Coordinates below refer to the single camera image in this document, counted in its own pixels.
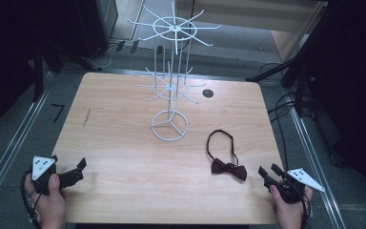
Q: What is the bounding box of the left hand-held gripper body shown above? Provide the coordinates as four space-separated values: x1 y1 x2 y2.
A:
30 155 68 196

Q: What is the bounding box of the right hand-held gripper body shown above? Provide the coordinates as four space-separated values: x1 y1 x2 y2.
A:
267 167 327 205

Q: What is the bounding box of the dark red bow tie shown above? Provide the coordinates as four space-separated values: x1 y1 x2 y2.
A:
206 128 249 182

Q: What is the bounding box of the white wire display rack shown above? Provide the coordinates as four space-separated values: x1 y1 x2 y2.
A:
127 1 222 142

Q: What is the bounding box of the person's right hand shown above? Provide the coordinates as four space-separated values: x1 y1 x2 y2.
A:
269 183 315 229

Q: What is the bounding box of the person's left hand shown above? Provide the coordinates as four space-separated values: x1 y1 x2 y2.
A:
24 173 69 229

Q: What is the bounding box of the black metal stand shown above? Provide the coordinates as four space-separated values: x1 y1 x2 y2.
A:
32 39 46 103
245 3 332 118

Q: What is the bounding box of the dark cabinet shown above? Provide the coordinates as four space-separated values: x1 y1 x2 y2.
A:
74 0 120 60

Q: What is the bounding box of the light wooden furniture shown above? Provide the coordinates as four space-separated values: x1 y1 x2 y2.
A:
174 0 329 61

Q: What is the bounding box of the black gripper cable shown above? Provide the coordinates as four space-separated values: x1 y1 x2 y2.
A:
20 167 43 225
298 187 313 229

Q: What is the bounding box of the metal floor rail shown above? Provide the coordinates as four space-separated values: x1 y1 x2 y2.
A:
0 72 54 213
289 107 348 229

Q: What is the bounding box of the black floor cable bundle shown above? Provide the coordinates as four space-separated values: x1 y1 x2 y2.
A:
266 62 303 171

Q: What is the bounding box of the white floor cable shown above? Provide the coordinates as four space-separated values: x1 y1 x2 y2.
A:
86 43 118 71

